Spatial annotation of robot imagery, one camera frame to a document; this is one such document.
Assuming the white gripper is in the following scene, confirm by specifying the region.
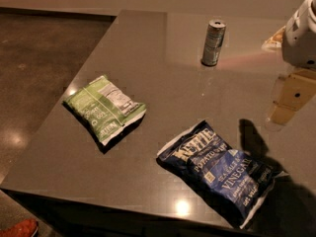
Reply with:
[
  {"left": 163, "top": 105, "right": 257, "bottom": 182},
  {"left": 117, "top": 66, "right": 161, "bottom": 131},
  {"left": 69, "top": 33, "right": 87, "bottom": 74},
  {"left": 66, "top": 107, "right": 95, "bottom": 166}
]
[{"left": 268, "top": 0, "right": 316, "bottom": 125}]

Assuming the green jalapeno chip bag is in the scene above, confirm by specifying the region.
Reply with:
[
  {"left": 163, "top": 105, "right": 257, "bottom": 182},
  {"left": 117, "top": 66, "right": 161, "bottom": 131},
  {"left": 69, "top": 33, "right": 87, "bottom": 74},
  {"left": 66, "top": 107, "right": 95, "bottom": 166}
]
[{"left": 63, "top": 75, "right": 146, "bottom": 146}]

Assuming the white yellow object behind arm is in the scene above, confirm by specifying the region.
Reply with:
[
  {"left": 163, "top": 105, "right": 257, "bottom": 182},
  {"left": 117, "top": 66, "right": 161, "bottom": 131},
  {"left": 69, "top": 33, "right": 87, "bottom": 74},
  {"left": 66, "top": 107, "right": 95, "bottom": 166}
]
[{"left": 262, "top": 27, "right": 285, "bottom": 51}]

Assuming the silver redbull can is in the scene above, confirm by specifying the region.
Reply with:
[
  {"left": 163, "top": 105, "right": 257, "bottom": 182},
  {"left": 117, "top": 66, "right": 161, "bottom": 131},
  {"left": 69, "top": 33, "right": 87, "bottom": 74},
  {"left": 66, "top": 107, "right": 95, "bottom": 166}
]
[{"left": 201, "top": 19, "right": 226, "bottom": 66}]

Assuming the blue Kettle chip bag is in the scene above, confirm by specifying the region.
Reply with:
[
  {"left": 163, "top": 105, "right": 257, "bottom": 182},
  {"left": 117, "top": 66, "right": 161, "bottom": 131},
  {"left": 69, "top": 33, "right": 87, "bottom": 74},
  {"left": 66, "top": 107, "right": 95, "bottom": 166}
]
[{"left": 157, "top": 120, "right": 286, "bottom": 229}]

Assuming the red shoe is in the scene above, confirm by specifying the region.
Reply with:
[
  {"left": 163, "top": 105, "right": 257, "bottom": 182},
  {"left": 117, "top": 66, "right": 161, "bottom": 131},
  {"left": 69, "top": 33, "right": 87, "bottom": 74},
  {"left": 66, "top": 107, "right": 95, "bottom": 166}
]
[{"left": 0, "top": 219, "right": 39, "bottom": 237}]

